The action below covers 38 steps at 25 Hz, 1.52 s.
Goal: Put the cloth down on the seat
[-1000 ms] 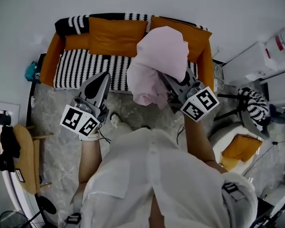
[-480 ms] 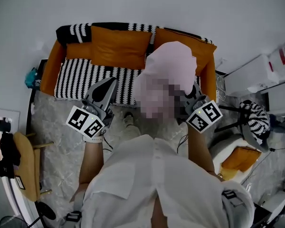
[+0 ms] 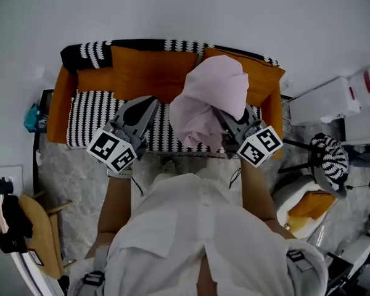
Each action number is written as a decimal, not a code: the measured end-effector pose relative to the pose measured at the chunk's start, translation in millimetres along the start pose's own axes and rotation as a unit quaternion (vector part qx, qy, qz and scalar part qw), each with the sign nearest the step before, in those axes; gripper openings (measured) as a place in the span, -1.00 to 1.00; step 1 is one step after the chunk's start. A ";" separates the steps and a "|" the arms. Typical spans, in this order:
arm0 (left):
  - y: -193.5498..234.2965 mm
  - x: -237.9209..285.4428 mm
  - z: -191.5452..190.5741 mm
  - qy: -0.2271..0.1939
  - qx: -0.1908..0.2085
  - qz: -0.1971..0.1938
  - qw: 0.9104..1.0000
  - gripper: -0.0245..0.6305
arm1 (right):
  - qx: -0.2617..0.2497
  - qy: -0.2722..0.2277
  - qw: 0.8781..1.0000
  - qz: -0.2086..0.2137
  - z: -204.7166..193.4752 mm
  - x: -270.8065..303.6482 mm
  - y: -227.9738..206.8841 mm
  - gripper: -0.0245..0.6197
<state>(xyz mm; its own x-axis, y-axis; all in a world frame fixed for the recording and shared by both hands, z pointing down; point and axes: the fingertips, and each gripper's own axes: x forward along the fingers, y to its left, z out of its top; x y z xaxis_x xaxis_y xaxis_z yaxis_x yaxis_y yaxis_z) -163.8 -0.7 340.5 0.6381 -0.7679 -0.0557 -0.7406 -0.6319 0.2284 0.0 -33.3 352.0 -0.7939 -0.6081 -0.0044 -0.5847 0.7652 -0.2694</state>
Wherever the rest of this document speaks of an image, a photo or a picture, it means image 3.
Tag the teal bag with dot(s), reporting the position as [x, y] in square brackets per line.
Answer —
[35, 119]

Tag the white box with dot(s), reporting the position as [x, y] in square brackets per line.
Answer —
[323, 100]

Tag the black white patterned throw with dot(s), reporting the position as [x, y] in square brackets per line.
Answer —
[80, 55]

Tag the person's left forearm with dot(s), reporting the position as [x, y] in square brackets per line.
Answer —
[114, 202]

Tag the person's right forearm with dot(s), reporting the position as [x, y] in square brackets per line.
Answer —
[256, 196]

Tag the grey mottled rug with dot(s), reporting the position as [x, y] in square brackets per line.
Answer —
[71, 177]

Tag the orange sofa seat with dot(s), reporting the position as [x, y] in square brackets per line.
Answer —
[60, 109]

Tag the person's white shirt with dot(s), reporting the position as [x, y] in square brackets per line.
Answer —
[185, 233]

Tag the striped black white seat blanket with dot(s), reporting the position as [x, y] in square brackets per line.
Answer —
[92, 119]

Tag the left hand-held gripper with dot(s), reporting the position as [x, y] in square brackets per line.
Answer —
[111, 148]

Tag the white armchair with orange cushion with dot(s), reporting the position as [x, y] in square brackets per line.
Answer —
[308, 208]

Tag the white appliance with red label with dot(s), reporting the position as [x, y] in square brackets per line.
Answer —
[368, 82]

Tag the yellow wooden chair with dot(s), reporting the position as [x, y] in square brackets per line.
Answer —
[41, 227]

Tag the black bag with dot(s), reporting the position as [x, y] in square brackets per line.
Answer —
[13, 224]

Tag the black tripod stand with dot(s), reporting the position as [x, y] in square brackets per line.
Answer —
[357, 251]

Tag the white wristband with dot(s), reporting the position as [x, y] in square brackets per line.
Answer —
[120, 174]

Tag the grey chair with black legs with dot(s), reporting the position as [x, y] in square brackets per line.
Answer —
[323, 180]

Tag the zebra striped cushion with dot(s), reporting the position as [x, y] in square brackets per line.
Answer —
[334, 159]

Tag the pink cloth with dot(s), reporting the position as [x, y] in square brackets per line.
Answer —
[212, 91]

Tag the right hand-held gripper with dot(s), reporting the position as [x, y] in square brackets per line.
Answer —
[259, 146]

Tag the large orange cushion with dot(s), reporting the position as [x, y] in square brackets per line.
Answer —
[151, 72]

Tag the black camera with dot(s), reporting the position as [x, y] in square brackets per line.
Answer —
[1, 187]

